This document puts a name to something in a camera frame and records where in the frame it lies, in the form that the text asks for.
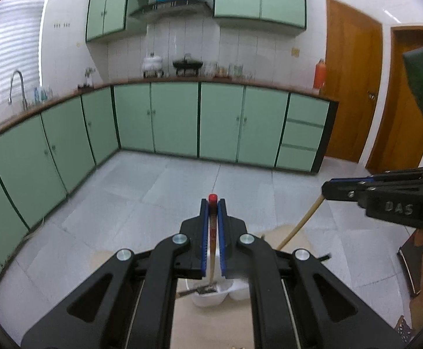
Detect orange thermos bottle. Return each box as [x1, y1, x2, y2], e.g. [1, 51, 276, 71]
[313, 58, 327, 90]

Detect green lower kitchen cabinets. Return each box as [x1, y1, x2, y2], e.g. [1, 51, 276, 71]
[0, 82, 339, 300]

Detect dark wooden kitchen countertop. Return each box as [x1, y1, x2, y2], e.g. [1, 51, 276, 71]
[0, 77, 339, 150]

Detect white plastic utensil holder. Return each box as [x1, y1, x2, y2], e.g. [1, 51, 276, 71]
[191, 277, 251, 308]

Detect gas stove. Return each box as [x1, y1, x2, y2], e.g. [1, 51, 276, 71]
[143, 69, 202, 78]

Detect single red-ended chopstick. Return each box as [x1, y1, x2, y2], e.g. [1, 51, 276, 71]
[275, 194, 325, 252]
[207, 194, 220, 286]

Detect recessed wooden door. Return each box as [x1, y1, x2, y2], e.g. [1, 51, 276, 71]
[366, 25, 423, 174]

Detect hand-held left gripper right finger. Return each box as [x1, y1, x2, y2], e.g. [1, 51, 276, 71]
[219, 199, 406, 349]

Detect metal kitchen faucet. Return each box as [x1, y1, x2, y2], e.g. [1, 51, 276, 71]
[8, 70, 29, 110]

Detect black range hood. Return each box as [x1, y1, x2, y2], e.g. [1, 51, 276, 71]
[127, 1, 214, 19]

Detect green drawer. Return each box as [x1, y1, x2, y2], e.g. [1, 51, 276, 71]
[282, 120, 325, 149]
[276, 146, 320, 171]
[288, 93, 331, 123]

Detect black spoon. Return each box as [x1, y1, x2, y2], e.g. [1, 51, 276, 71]
[177, 285, 218, 297]

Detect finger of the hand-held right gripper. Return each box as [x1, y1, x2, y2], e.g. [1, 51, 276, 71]
[331, 165, 423, 183]
[322, 179, 375, 202]

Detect beige tablecloth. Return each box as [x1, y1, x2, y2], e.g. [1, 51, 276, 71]
[89, 225, 329, 349]

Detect white cooking pot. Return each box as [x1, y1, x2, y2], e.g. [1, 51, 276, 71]
[142, 54, 164, 72]

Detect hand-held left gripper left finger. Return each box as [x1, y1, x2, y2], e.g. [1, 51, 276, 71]
[21, 199, 210, 349]

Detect black wok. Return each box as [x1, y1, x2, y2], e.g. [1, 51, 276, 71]
[172, 56, 203, 72]

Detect white window blind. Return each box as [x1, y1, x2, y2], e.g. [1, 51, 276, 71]
[0, 0, 52, 99]

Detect closed wooden door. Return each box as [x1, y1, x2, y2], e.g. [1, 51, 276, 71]
[323, 0, 383, 163]

